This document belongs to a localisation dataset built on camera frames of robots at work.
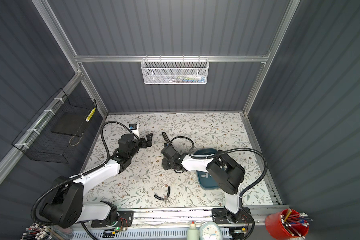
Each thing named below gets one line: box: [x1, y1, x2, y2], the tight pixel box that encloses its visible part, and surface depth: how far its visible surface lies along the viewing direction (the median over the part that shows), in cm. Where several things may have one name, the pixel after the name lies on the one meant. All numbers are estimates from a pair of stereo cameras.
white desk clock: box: [199, 221, 223, 240], surface depth 69 cm
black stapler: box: [162, 131, 171, 144], surface depth 107 cm
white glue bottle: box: [186, 220, 199, 240], surface depth 65 cm
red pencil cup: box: [265, 208, 309, 240], surface depth 62 cm
